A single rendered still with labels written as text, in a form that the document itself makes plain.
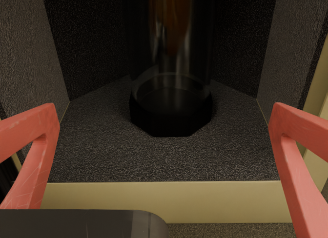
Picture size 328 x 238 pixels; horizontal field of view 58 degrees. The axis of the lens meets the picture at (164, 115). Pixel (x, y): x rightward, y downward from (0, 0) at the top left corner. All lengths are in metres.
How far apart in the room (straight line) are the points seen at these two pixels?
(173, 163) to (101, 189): 0.08
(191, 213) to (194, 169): 0.06
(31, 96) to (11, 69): 0.04
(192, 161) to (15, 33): 0.20
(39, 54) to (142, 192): 0.18
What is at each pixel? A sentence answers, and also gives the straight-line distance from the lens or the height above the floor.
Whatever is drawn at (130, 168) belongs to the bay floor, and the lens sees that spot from 0.30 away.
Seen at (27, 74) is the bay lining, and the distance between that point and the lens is 0.31.
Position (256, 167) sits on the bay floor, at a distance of 0.31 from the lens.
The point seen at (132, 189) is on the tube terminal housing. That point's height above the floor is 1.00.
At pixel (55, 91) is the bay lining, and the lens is 0.37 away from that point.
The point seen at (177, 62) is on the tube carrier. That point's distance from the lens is 0.28.
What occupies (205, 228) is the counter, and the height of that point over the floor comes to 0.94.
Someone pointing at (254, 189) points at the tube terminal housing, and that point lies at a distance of 0.32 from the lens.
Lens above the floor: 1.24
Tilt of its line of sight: 37 degrees down
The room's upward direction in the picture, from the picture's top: 2 degrees counter-clockwise
